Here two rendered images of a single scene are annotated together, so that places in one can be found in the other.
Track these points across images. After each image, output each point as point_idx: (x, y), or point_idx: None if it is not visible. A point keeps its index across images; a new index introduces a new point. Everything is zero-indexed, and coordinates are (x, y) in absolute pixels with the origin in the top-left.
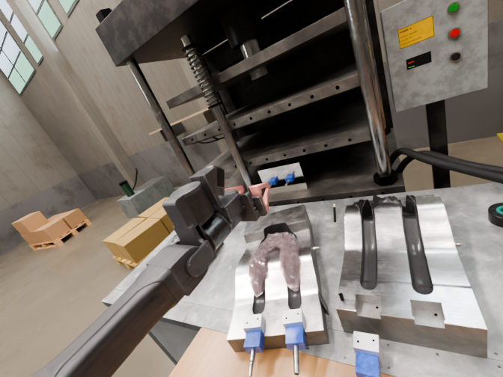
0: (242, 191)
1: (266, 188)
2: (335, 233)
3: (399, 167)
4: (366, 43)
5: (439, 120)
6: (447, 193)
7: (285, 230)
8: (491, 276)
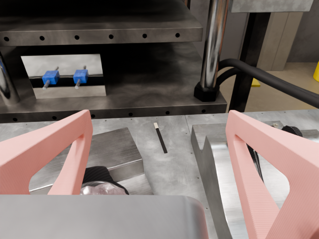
0: (89, 135)
1: (236, 142)
2: (173, 173)
3: (217, 80)
4: None
5: (259, 34)
6: (276, 117)
7: (101, 177)
8: None
